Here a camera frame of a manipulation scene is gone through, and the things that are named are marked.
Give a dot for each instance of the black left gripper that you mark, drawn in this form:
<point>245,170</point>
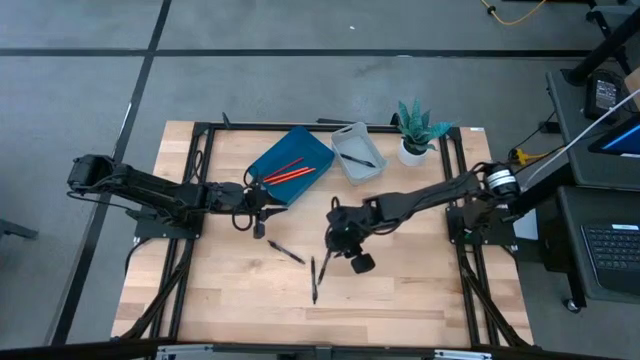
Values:
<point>257,205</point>

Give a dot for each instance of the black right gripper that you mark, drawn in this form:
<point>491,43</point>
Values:
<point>350,225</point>

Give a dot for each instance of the dark red pencil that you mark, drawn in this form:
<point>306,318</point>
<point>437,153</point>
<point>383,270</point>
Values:
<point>285,168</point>

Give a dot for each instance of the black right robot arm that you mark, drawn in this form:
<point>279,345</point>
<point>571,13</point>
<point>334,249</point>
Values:
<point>425,197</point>

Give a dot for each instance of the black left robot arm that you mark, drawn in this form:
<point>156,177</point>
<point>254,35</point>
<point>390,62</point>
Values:
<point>150,190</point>

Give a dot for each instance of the blue plastic tray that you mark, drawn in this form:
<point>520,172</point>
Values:
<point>300,150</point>

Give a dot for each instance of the grey plastic bin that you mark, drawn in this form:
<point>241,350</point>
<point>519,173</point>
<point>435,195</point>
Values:
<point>367,175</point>

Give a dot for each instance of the white plant pot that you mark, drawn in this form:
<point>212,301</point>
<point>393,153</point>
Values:
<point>410,157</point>

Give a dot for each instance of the green succulent plant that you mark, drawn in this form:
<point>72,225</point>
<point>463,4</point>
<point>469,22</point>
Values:
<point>415,127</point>

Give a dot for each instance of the yellow power plug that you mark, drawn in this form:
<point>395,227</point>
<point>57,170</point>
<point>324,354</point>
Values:
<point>521,156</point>

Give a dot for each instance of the black rig crossbar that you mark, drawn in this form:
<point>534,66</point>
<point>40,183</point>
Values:
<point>100,348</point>

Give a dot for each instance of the black chair base leg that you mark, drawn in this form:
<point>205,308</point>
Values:
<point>17,230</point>

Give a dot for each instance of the grey side desk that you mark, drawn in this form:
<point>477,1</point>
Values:
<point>575,125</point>

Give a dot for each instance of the black laptop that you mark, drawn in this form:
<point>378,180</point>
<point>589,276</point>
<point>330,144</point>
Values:
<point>615,255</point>

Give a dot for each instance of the tablet with blue screen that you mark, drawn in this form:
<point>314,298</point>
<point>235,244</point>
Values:
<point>622,140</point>

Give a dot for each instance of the black desk leg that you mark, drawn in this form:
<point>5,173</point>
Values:
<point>605,47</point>

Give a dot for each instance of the black aluminium table frame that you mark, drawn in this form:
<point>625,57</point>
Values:
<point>240,127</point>

